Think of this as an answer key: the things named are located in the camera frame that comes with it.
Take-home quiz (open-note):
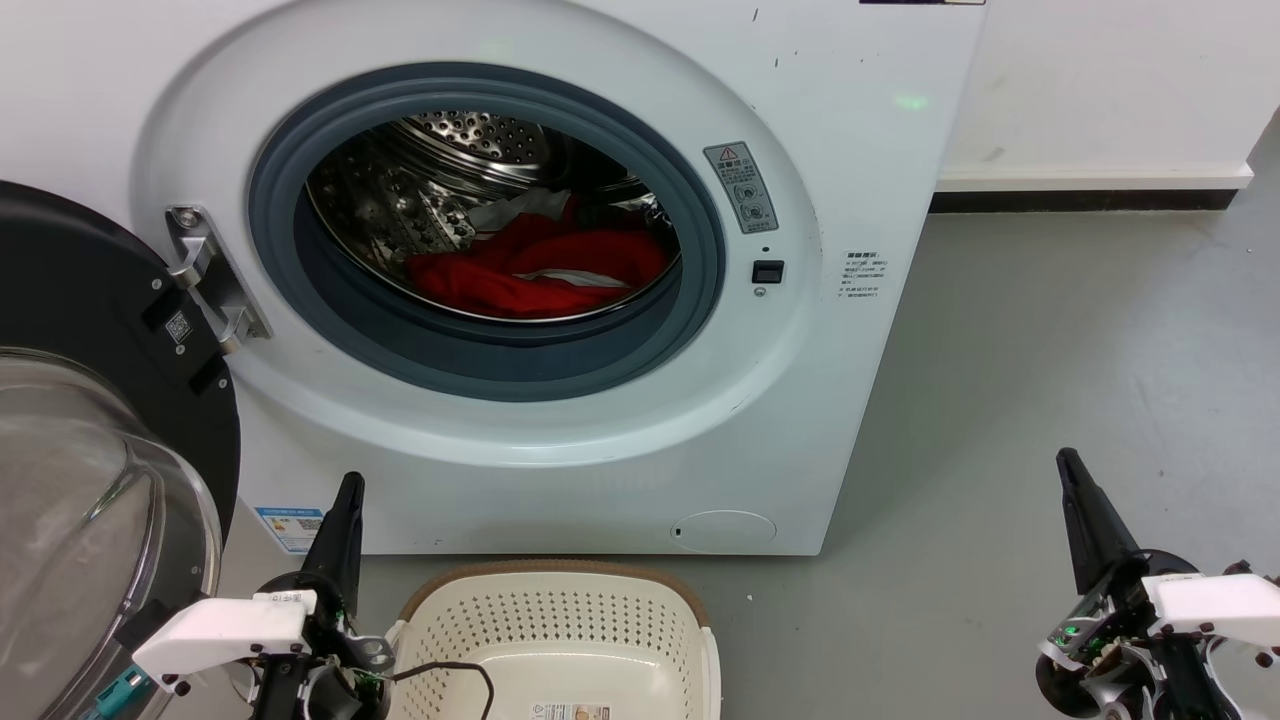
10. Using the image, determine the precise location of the silver metal door hinge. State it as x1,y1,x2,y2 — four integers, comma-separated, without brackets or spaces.
165,205,273,356

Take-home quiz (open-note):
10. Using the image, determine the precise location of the round drain filter cover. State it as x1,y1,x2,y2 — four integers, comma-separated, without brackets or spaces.
670,510,778,554

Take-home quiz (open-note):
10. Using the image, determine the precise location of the blue energy label sticker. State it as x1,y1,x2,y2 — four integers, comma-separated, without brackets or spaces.
253,505,327,555

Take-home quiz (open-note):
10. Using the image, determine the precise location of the grey cloth garment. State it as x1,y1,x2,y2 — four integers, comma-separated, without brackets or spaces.
468,186,573,233

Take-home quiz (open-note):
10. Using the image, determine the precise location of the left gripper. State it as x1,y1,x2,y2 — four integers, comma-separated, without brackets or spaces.
250,472,393,720

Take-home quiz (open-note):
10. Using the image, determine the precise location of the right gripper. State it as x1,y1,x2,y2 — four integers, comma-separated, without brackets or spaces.
1035,447,1246,720

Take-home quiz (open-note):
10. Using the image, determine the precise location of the dark round washer door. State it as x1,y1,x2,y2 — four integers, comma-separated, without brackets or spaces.
0,180,243,720

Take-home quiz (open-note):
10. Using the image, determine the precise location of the grey rubber door seal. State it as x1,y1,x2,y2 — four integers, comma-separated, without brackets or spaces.
248,62,727,404

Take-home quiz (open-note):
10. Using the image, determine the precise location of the red garment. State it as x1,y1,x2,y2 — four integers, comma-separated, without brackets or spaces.
404,195,669,322

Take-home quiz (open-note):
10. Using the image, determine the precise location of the stainless steel washing machine drum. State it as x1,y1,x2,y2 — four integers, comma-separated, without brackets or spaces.
305,110,683,324

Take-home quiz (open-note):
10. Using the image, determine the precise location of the cream perforated laundry basket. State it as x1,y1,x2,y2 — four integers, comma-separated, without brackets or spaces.
385,560,723,720

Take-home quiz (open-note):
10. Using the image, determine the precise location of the teal cable connector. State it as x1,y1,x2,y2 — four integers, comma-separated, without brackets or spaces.
95,668,147,720

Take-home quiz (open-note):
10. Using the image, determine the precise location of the thin black cable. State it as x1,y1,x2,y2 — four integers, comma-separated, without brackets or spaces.
388,660,497,720

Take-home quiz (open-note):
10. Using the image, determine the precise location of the white front-load washing machine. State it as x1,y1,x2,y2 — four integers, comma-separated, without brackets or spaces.
0,0,991,557

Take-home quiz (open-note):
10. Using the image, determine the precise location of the grey warning sticker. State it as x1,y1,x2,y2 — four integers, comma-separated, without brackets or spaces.
703,141,779,236

